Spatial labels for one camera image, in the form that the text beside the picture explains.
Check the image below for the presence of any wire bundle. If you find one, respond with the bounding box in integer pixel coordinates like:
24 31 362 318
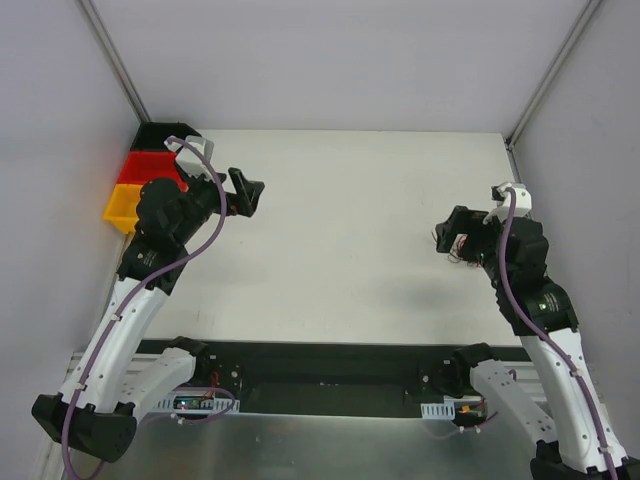
430 228 481 269

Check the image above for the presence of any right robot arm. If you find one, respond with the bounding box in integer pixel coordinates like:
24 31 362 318
432 206 639 479

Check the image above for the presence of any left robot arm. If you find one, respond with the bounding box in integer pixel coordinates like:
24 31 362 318
31 168 265 463

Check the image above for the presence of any red storage bin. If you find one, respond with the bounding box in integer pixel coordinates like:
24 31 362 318
116 151 187 191

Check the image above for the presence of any black storage bin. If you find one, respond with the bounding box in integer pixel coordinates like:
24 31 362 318
130 122 201 152

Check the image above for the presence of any yellow storage bin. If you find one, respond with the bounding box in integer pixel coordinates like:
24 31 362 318
102 184 142 235

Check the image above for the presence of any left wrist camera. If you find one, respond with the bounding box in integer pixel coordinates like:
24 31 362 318
175 136 214 183

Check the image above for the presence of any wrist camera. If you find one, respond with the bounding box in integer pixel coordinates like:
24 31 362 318
175 136 214 183
483 182 532 225

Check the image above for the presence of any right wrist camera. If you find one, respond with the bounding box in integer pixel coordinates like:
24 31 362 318
483 182 532 225

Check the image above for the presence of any right aluminium frame post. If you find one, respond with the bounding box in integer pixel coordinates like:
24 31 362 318
505 0 606 152

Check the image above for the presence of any aluminium frame post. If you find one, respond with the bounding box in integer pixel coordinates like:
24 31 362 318
74 0 151 123
505 0 606 152

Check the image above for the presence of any right white cable duct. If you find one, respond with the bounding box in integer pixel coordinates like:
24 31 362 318
420 401 456 421

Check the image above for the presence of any white cable duct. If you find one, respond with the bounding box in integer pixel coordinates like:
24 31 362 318
150 394 240 415
420 401 456 421

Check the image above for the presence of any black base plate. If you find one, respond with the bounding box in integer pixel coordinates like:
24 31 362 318
137 339 531 417

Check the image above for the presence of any left white cable duct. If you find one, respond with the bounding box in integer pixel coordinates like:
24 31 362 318
150 394 240 415

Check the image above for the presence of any left aluminium frame post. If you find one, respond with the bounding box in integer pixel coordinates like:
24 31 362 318
74 0 151 123

